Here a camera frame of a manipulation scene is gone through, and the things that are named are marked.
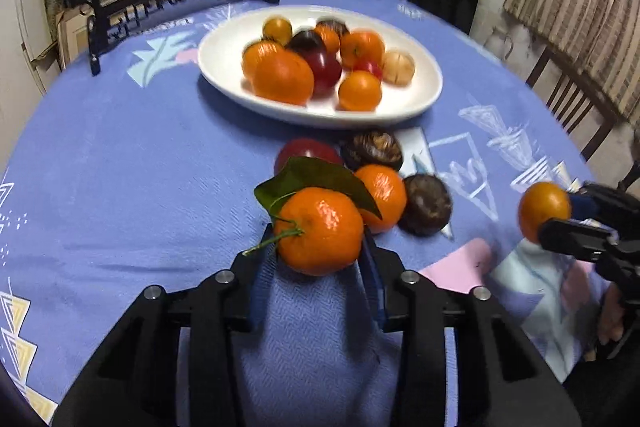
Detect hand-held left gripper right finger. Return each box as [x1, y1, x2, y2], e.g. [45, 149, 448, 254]
[357, 226, 582, 427]

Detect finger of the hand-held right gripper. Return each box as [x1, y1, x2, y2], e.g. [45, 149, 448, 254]
[566, 182, 640, 228]
[538, 217, 619, 263]

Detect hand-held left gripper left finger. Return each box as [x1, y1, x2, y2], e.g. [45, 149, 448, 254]
[51, 223, 281, 427]

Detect round orange mandarin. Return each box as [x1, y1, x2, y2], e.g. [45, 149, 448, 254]
[517, 182, 572, 245]
[354, 164, 408, 234]

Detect mandarin with green leaf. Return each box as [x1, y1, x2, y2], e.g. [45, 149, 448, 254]
[242, 156, 383, 278]

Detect dark brown mangosteen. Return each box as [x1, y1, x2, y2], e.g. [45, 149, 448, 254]
[316, 19, 351, 38]
[397, 174, 453, 237]
[286, 29, 328, 58]
[340, 129, 404, 172]

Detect dark red plum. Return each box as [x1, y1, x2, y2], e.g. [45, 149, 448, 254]
[273, 138, 345, 175]

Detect pile of mandarins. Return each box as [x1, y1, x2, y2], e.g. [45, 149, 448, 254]
[241, 16, 387, 112]

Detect small red plum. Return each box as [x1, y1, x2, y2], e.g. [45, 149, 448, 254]
[352, 59, 384, 80]

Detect white oval plate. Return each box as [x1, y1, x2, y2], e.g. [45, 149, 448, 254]
[197, 5, 444, 130]

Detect person's right hand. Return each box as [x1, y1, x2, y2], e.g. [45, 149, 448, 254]
[597, 281, 624, 348]

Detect wooden chair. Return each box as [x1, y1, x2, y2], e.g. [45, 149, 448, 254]
[525, 44, 640, 188]

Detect blue printed tablecloth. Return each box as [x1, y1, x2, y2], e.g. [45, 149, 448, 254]
[0, 0, 621, 427]

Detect striped curtain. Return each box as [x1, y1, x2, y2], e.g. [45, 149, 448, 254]
[502, 0, 640, 128]

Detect cardboard sheets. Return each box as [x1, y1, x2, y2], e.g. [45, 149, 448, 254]
[30, 7, 101, 72]

